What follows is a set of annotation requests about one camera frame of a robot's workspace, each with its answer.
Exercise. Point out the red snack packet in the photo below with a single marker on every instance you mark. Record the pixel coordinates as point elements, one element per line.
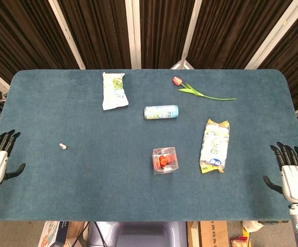
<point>239,242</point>

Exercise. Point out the red tulip with green stem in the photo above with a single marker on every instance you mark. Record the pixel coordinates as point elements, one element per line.
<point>176,81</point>

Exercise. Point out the white plastic bag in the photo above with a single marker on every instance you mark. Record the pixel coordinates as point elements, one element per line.
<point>251,226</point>

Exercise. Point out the white printed carton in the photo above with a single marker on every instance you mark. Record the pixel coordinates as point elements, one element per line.
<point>51,234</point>

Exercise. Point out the flat brown cardboard piece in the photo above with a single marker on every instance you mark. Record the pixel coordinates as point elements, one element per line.
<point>74,231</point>

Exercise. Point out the clear plastic box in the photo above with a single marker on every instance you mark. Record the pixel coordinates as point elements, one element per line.
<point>165,151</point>

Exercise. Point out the white green snack bag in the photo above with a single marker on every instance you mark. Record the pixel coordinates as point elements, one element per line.
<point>113,95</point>

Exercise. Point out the brown cardboard box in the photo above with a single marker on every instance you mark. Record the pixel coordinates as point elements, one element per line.
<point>210,234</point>

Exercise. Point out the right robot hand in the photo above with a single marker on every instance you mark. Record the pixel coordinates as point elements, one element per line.
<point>296,182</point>

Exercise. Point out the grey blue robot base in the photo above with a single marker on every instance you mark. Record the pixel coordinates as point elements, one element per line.
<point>144,234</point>

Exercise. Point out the blue velvet table cover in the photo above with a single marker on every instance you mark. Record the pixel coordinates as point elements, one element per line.
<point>100,180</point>

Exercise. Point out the small silver bolt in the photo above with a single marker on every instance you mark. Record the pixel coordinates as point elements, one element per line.
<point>63,146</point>

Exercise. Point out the white yellow snack package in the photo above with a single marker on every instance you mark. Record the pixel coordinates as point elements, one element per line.
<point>214,146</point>

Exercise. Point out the red plastic bottle cap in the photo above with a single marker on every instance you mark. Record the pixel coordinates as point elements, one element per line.
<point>163,161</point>

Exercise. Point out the grey metal post foot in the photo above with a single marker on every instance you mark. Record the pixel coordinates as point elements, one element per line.
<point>181,65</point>

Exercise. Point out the light blue drink can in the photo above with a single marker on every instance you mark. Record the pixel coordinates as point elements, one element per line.
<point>161,112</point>

